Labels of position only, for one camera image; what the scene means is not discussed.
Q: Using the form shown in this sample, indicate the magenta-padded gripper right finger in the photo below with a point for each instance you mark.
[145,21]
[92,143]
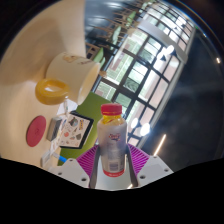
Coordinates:
[153,170]

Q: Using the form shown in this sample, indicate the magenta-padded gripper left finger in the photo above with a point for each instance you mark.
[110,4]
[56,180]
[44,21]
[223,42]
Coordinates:
[71,173]

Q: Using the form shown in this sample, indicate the clear red-capped drink bottle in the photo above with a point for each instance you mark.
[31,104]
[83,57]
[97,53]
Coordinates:
[112,140]

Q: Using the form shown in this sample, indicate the small blue-capped bottle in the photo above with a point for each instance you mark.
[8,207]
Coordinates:
[60,157]

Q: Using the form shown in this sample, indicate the long curved linear light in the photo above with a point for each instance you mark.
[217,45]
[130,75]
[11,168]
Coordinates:
[160,145]

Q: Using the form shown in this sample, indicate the small white flat device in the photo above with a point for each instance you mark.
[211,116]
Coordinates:
[45,159]

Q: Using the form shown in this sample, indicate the group of pendant lamps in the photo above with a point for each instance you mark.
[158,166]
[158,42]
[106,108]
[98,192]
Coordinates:
[144,129]

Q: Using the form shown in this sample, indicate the sticker-covered black laptop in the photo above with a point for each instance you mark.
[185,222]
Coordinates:
[76,130]

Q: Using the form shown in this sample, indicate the small dark grey box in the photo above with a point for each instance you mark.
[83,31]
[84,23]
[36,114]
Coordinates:
[54,128]

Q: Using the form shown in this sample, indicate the flat round red coaster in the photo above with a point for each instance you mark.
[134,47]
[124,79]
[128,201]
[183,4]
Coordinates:
[35,131]

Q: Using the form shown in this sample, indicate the white paper sheets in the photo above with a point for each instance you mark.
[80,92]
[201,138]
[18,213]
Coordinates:
[69,108]

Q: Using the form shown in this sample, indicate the green upholstered bench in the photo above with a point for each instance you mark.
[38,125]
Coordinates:
[95,108]

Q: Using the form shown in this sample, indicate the pale yellow mug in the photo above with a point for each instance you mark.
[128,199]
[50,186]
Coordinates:
[71,75]

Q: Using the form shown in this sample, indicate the group of green-seated wooden chairs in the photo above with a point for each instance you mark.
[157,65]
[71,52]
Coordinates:
[116,23]

